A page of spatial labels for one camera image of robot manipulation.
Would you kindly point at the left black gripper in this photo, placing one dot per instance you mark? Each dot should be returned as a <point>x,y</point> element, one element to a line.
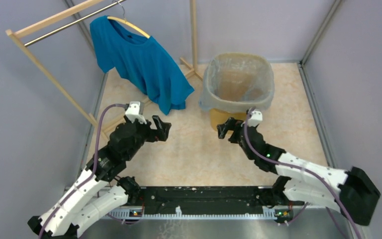
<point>160,134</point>

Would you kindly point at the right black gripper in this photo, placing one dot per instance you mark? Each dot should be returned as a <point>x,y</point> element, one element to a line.
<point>231,124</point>

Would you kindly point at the yellow mesh trash bin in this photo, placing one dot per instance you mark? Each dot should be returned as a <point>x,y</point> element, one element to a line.
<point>217,117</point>

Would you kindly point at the light blue plastic trash bag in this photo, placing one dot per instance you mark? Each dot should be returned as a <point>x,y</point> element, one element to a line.
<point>234,82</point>

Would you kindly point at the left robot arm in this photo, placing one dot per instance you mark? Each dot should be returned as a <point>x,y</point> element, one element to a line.
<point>76,211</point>

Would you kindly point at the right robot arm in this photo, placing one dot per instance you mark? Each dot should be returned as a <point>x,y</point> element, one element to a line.
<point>350,192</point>

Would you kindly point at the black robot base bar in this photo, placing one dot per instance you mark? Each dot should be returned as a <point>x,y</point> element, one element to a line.
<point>210,200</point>

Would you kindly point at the blue t-shirt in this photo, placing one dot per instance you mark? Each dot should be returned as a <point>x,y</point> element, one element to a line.
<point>142,61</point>

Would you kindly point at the wooden clothes hanger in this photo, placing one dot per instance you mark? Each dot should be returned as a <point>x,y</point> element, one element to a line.
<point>124,21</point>

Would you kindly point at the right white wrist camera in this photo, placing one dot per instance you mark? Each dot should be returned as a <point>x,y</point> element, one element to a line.
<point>255,118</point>

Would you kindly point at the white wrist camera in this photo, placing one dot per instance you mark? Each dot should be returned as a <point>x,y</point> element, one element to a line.
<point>134,113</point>
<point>255,118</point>

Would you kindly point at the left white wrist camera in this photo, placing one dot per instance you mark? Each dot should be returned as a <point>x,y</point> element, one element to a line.
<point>134,113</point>

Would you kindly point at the white toothed cable duct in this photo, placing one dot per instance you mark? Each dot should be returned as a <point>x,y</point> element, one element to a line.
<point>125,214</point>

